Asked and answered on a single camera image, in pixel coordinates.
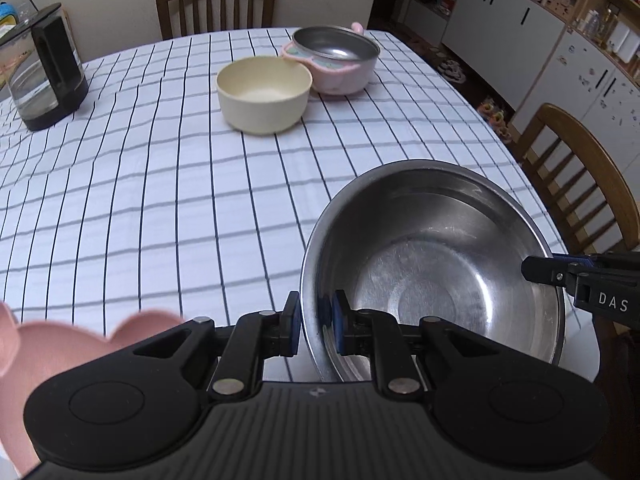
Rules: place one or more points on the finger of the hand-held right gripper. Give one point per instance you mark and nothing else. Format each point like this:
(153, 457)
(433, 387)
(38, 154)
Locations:
(580, 259)
(545, 270)

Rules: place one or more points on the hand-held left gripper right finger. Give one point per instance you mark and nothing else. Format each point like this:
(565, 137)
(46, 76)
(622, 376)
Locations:
(342, 325)

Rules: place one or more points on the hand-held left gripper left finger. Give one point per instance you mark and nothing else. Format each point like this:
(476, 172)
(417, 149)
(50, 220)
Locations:
(295, 325)

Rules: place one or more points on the stainless steel bowl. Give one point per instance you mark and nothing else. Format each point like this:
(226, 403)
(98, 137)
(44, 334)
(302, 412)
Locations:
(450, 240)

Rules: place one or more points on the cream bowl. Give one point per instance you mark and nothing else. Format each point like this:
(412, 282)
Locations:
(265, 105)

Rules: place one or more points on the pink steel-lined bowl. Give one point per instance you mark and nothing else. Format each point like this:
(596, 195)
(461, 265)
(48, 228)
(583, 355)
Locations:
(345, 79)

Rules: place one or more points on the pink bear-shaped plate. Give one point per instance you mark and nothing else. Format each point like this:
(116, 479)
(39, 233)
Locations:
(40, 350)

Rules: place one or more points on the pair of slippers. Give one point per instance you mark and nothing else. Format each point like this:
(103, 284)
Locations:
(495, 120)

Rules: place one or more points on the white cabinet with stickers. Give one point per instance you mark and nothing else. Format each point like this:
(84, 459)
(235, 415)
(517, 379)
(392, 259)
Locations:
(575, 75)

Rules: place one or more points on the checked tablecloth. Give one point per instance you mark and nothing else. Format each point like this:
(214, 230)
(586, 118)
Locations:
(150, 185)

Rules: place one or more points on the white lower cabinet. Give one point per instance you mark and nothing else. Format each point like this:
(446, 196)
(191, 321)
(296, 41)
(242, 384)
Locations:
(500, 25)

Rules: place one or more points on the wooden open shelf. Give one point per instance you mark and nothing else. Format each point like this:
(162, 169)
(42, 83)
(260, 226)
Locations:
(610, 10)

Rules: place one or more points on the glass electric kettle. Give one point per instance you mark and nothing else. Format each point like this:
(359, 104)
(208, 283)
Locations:
(55, 60)

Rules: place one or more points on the thin black stick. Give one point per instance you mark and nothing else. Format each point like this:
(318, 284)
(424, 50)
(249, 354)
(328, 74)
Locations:
(29, 0)

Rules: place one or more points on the blue and yellow container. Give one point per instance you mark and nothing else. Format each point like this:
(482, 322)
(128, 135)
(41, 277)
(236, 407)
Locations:
(6, 15)

